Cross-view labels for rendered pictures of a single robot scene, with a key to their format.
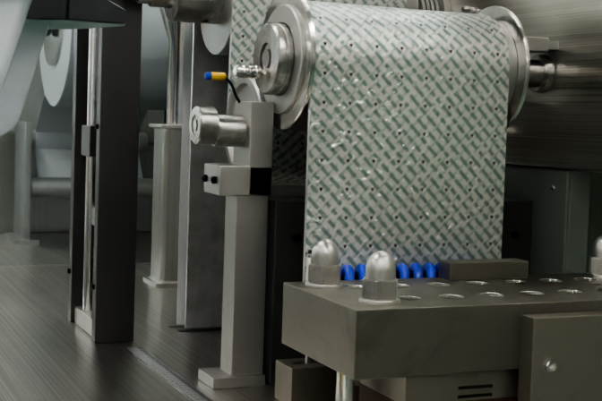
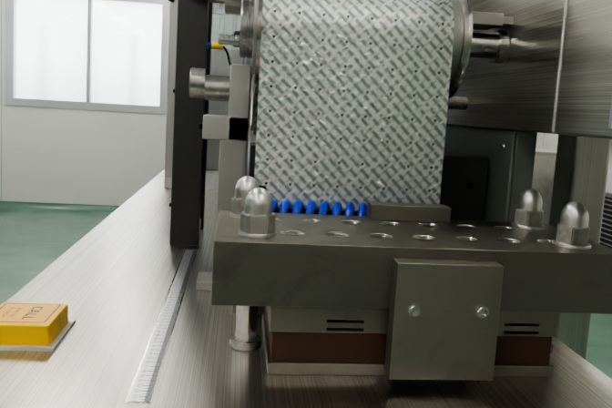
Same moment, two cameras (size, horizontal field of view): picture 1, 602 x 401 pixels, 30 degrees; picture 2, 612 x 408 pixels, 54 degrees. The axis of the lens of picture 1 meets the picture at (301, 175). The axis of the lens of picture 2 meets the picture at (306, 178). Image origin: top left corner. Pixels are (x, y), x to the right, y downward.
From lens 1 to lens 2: 53 cm
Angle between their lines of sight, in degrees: 17
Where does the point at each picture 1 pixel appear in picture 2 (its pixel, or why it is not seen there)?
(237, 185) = (219, 131)
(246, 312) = not seen: hidden behind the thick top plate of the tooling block
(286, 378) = not seen: hidden behind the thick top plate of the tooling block
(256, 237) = (236, 174)
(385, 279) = (256, 214)
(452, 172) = (393, 127)
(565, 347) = (433, 294)
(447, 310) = (311, 247)
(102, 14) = not seen: outside the picture
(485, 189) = (425, 143)
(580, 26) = not seen: outside the picture
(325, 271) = (240, 203)
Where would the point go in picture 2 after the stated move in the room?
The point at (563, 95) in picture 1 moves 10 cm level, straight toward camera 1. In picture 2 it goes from (514, 64) to (495, 56)
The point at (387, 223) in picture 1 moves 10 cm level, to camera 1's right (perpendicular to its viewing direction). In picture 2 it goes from (330, 167) to (412, 174)
